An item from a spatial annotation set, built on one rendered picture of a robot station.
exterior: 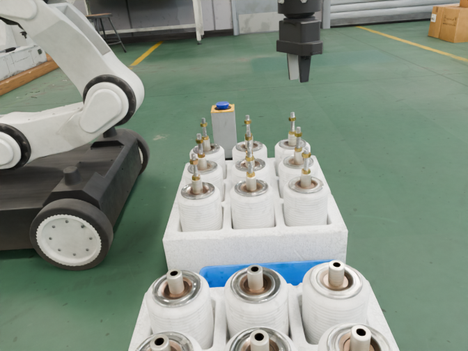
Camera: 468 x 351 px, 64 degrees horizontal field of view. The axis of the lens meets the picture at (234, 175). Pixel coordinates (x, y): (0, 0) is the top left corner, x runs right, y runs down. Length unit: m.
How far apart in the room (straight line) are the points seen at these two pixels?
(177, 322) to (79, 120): 0.70
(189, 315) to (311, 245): 0.35
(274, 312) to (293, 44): 0.53
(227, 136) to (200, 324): 0.70
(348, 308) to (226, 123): 0.74
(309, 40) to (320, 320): 0.53
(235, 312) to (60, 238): 0.63
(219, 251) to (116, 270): 0.35
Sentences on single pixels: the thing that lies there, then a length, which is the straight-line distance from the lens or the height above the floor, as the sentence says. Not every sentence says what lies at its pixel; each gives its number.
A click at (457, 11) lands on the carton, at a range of 4.40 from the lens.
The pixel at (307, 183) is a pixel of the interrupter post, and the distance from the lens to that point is 0.82.
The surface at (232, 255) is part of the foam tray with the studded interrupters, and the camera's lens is 0.83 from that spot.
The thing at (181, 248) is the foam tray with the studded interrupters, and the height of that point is 0.15.
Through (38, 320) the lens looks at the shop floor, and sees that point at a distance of 1.03.
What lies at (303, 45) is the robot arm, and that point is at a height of 0.53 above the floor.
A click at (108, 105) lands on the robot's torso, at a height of 0.39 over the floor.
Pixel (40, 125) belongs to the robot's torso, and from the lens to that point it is 1.21.
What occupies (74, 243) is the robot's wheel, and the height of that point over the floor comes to 0.08.
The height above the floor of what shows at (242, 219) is 0.20.
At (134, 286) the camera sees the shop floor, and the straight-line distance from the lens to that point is 1.01.
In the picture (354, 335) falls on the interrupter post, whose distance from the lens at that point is 0.49.
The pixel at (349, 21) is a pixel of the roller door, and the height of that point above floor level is 0.07.
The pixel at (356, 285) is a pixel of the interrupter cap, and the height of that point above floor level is 0.25.
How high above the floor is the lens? 0.65
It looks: 27 degrees down
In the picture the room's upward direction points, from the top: 5 degrees counter-clockwise
